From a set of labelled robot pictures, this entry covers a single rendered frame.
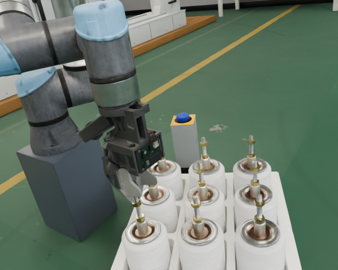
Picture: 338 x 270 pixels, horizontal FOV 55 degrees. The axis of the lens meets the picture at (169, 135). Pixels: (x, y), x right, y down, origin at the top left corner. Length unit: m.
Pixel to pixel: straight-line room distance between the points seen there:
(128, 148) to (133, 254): 0.26
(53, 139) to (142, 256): 0.46
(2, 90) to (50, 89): 1.61
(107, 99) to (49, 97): 0.46
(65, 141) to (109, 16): 0.57
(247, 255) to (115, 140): 0.33
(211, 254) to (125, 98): 0.35
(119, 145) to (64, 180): 0.47
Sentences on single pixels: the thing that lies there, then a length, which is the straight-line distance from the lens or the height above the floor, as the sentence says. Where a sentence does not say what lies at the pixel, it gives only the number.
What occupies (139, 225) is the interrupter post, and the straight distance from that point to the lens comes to 0.69.
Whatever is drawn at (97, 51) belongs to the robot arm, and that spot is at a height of 0.64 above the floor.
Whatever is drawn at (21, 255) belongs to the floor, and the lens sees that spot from 1.18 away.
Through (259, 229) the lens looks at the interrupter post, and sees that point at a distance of 0.66.
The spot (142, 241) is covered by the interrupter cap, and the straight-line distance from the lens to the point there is 0.69.
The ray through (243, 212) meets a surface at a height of 0.23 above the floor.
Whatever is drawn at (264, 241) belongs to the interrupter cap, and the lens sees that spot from 0.66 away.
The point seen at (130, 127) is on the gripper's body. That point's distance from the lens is 0.52.
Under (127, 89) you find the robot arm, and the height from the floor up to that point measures 0.57.
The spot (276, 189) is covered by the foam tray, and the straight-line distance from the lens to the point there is 0.91.
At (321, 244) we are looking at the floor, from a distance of 1.04.
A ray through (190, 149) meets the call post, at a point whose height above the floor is 0.23.
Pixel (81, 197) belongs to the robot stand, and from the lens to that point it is 1.05.
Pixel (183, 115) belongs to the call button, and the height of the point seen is 0.33.
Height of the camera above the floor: 0.73
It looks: 27 degrees down
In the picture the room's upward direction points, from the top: 9 degrees counter-clockwise
